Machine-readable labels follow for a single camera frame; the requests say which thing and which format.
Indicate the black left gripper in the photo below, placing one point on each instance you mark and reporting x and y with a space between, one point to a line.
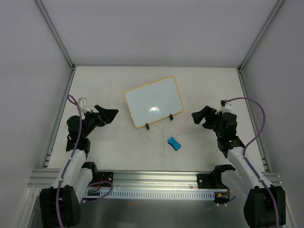
95 116

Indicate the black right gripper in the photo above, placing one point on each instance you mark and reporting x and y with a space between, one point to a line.
211 119

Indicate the blue bone-shaped eraser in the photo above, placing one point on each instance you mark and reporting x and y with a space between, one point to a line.
174 144

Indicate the yellow framed whiteboard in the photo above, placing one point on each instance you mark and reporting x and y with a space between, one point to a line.
154 101

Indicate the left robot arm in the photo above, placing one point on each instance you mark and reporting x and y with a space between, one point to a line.
60 204

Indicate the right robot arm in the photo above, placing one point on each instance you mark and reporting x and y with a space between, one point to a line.
263 202

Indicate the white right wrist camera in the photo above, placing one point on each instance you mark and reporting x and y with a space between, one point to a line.
226 106

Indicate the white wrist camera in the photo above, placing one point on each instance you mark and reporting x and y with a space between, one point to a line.
226 106
82 103

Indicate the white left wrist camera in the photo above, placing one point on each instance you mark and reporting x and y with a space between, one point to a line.
82 103

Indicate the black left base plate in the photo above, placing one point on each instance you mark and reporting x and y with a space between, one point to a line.
105 177

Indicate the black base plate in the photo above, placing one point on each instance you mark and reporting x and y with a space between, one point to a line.
105 177
205 181

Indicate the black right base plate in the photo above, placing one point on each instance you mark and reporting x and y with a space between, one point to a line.
205 181

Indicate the white slotted cable duct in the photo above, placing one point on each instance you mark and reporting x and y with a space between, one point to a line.
162 194

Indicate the aluminium front rail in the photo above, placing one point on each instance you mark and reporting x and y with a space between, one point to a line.
129 180

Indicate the left aluminium frame post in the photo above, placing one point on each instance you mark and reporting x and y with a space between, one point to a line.
43 10

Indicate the aluminium frame post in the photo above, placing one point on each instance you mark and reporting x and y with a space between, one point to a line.
43 10
274 11

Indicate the right aluminium frame post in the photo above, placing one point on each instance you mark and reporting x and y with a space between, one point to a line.
274 11

